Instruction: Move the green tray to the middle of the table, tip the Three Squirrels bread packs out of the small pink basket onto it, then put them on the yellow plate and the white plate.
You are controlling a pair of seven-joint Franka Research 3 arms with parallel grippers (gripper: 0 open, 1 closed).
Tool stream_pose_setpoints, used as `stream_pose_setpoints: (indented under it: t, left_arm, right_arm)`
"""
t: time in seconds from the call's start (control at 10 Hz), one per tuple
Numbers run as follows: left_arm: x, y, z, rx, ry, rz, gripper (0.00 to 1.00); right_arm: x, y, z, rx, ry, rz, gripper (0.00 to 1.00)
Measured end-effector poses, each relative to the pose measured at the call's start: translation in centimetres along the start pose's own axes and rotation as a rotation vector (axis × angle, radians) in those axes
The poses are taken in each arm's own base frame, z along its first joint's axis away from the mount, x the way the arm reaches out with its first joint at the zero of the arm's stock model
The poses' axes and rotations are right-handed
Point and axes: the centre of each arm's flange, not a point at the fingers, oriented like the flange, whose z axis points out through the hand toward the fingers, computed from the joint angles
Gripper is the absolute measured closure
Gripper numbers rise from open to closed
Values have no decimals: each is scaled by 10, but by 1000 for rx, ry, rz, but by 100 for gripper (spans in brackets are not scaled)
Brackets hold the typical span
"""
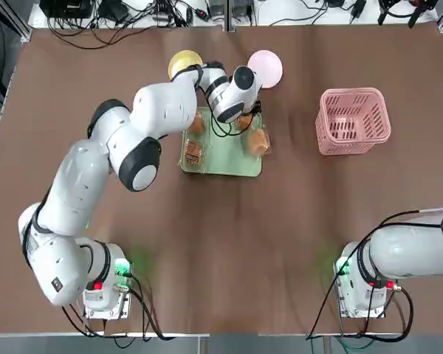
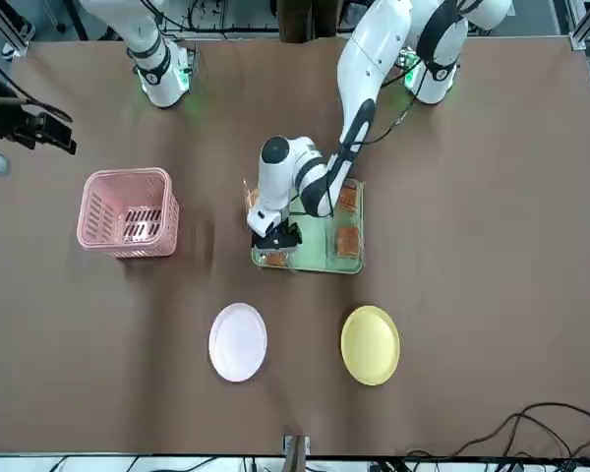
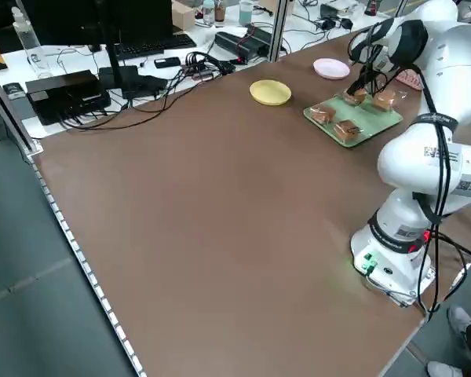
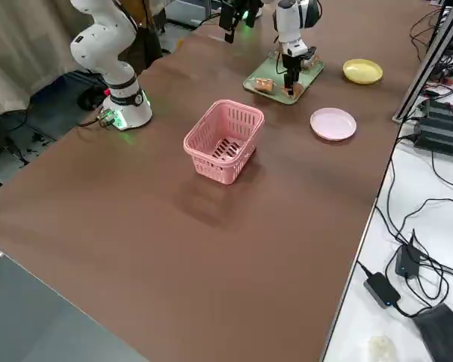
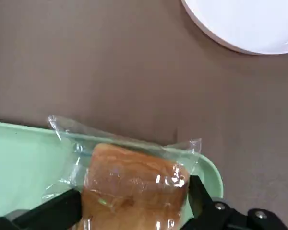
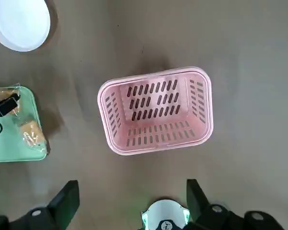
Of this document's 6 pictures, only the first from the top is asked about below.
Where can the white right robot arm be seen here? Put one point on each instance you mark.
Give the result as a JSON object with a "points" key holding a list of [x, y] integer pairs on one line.
{"points": [[402, 250]]}

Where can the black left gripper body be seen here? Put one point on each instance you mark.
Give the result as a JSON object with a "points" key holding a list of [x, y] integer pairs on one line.
{"points": [[257, 107]]}

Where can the black equipment box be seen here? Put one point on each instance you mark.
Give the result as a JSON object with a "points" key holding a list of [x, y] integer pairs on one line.
{"points": [[68, 7]]}

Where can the small pink slotted basket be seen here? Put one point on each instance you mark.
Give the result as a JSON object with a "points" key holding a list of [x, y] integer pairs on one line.
{"points": [[347, 148]]}

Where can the green rectangular tray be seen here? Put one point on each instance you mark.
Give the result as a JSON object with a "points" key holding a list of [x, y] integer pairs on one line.
{"points": [[225, 158]]}

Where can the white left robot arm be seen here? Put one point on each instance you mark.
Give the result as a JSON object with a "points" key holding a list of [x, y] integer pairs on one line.
{"points": [[81, 184]]}

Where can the bread pack clear wrapper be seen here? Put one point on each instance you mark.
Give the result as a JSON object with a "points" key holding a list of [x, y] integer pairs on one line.
{"points": [[259, 142], [193, 153], [196, 126], [243, 124]]}

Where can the aluminium camera post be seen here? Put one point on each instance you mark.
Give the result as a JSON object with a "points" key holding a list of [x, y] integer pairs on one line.
{"points": [[229, 16]]}

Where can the white round plate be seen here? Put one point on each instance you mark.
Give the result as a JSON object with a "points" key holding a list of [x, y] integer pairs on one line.
{"points": [[270, 66]]}

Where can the black monitor stand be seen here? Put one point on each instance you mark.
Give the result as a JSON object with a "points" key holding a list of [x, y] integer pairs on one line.
{"points": [[112, 9]]}

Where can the yellow round plate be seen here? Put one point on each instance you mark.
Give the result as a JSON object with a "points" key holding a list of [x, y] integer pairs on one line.
{"points": [[181, 60]]}

